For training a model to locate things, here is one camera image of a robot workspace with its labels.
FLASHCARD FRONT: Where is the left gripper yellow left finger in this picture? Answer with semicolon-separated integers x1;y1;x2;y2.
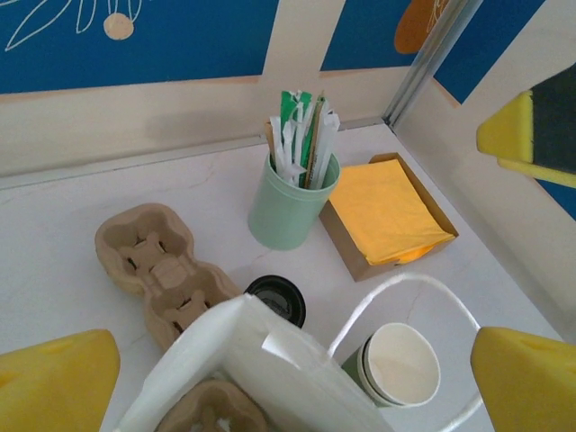
0;328;122;432

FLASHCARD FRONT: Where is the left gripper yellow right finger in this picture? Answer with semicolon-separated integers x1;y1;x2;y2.
470;326;576;432

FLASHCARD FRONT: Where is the brown pulp cup carrier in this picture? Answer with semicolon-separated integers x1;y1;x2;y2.
155;380;271;432

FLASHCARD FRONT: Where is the white paper carrier bag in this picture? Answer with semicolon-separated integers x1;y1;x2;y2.
101;272;485;432

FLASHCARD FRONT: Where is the green paper coffee cup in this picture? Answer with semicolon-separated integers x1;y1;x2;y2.
366;322;441;406
339;335;392;409

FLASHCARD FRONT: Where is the yellow paper napkin stack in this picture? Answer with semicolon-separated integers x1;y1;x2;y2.
328;157;455;266

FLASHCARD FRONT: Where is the brown pulp carrier stack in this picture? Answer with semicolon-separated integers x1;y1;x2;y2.
93;202;244;352

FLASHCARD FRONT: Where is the white wrapped straw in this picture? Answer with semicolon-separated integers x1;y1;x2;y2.
287;92;311;176
268;114;298;181
314;110;341;190

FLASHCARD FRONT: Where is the brown cardboard tray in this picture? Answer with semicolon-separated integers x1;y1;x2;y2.
318;152;460;284

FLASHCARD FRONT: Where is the black plastic lid stack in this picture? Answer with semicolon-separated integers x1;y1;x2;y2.
242;274;309;329

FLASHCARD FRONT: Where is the mint green cylinder holder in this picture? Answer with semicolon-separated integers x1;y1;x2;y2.
247;150;342;252

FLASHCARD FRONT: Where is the aluminium corner post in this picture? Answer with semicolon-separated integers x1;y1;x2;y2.
381;0;485;131

